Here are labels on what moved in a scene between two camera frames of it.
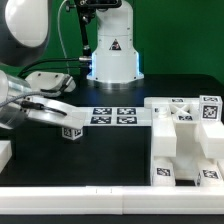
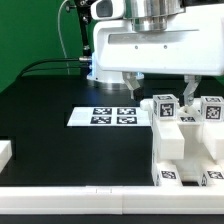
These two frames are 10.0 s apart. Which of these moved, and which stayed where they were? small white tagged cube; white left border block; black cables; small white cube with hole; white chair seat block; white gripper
Moved: white gripper; small white cube with hole
Stayed: small white tagged cube; white left border block; white chair seat block; black cables
